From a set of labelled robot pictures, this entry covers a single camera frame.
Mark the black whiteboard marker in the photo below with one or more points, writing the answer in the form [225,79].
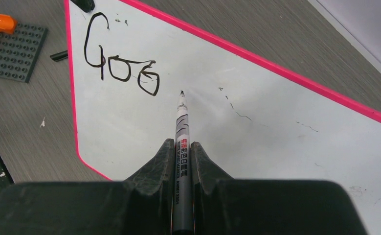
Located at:
[182,216]

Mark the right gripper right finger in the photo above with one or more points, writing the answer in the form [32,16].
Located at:
[227,206]

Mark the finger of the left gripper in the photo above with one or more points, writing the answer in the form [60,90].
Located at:
[85,5]

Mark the pink framed whiteboard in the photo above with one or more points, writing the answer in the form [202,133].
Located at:
[128,63]

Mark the grey studded baseplate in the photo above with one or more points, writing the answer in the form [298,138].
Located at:
[19,52]

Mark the black marker cap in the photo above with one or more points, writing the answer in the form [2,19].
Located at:
[59,56]

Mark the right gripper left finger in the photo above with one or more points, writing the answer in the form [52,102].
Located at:
[139,205]

